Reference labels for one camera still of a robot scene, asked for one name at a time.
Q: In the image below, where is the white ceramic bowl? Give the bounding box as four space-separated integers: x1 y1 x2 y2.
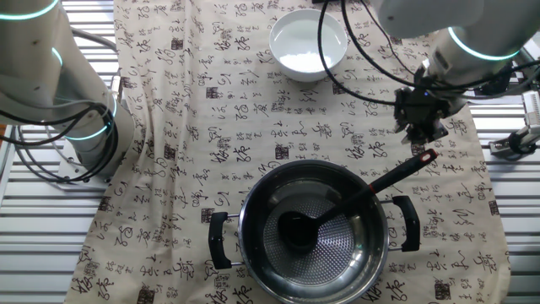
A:
268 8 349 83

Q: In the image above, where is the steel pot with black handles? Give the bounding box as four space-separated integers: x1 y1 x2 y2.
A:
208 159 422 304

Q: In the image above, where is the black silver camera mount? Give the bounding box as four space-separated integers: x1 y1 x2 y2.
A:
488 128 540 162

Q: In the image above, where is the beige calligraphy print tablecloth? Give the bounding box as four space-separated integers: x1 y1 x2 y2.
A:
62 0 511 304

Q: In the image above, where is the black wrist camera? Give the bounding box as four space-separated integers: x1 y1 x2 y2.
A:
474 69 514 97

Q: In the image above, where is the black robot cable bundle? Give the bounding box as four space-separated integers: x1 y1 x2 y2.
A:
0 103 122 183

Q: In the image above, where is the black ladle with red ring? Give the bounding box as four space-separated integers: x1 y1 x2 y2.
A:
277 148 439 253

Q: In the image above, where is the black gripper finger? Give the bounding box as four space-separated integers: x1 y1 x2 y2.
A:
411 117 449 145
394 118 417 143

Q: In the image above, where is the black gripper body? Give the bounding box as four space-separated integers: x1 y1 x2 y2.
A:
393 86 452 128

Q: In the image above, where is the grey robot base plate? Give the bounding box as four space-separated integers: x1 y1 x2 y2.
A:
54 126 123 192

